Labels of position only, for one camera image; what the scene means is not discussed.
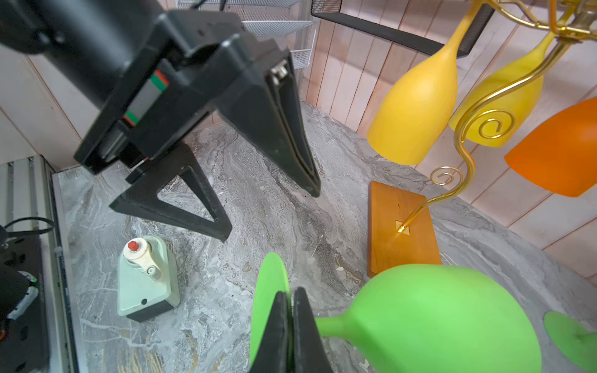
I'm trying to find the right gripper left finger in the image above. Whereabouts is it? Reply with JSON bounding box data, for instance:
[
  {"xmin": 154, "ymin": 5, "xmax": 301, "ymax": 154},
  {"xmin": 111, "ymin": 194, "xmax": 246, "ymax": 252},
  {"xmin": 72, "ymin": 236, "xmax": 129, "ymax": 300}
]
[{"xmin": 250, "ymin": 292, "xmax": 293, "ymax": 373}]

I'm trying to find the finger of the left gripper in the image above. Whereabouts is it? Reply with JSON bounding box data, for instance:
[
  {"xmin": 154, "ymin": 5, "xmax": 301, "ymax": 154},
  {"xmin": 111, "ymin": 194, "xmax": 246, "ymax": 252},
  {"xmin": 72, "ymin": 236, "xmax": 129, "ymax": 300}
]
[
  {"xmin": 110, "ymin": 142, "xmax": 233, "ymax": 242},
  {"xmin": 217, "ymin": 58, "xmax": 321, "ymax": 197}
]

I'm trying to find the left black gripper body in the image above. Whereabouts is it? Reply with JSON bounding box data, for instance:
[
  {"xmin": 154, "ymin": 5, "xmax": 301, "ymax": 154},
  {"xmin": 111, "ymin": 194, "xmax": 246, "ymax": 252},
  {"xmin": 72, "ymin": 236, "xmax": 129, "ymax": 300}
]
[{"xmin": 75, "ymin": 10, "xmax": 292, "ymax": 174}]

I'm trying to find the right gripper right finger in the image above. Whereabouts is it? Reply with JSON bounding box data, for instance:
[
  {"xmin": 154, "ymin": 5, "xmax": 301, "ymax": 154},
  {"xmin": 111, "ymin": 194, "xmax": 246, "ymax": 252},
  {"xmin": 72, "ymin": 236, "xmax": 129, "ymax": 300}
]
[{"xmin": 292, "ymin": 288, "xmax": 333, "ymax": 373}]

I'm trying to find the green wine glass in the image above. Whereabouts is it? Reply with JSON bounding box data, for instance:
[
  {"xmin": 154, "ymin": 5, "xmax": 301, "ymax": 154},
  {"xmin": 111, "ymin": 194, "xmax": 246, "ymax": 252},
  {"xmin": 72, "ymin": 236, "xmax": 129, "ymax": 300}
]
[
  {"xmin": 544, "ymin": 311, "xmax": 596, "ymax": 372},
  {"xmin": 250, "ymin": 253, "xmax": 542, "ymax": 372}
]

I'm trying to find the yellow wine glass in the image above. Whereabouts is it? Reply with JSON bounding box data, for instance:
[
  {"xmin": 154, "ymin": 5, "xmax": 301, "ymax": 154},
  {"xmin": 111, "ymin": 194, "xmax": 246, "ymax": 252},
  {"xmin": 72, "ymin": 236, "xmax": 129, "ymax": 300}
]
[
  {"xmin": 449, "ymin": 32, "xmax": 556, "ymax": 148},
  {"xmin": 366, "ymin": 1, "xmax": 483, "ymax": 166}
]

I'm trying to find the gold rack with wooden base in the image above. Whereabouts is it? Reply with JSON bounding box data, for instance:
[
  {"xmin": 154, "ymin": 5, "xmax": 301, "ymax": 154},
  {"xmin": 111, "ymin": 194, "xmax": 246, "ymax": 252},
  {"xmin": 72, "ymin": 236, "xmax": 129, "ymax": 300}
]
[{"xmin": 367, "ymin": 1, "xmax": 596, "ymax": 277}]

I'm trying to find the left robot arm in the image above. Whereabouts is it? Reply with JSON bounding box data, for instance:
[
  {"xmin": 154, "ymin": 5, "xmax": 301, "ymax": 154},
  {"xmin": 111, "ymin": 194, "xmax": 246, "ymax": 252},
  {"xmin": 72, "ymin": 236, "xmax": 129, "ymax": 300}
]
[{"xmin": 1, "ymin": 1, "xmax": 321, "ymax": 241}]

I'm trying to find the orange wine glass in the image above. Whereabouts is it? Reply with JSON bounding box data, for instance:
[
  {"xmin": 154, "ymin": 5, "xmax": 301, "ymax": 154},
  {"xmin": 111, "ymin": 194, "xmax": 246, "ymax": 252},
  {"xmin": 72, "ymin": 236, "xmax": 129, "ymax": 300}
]
[{"xmin": 505, "ymin": 98, "xmax": 596, "ymax": 197}]

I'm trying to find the black mesh basket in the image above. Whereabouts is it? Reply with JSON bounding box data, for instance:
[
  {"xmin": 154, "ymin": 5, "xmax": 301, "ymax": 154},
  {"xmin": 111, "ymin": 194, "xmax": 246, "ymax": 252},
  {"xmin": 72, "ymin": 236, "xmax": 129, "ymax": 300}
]
[{"xmin": 310, "ymin": 1, "xmax": 494, "ymax": 58}]

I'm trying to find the white wire mesh shelf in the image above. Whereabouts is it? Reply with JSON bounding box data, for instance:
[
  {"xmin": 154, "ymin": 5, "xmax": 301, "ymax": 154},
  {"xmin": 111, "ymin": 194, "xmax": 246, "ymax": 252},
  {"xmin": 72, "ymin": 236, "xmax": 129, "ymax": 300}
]
[{"xmin": 176, "ymin": 0, "xmax": 316, "ymax": 71}]

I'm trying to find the aluminium front rail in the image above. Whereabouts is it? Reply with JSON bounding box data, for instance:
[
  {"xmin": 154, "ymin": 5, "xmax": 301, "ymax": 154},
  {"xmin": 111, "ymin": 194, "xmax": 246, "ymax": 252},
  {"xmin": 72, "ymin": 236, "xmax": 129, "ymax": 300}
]
[{"xmin": 1, "ymin": 155, "xmax": 79, "ymax": 372}]

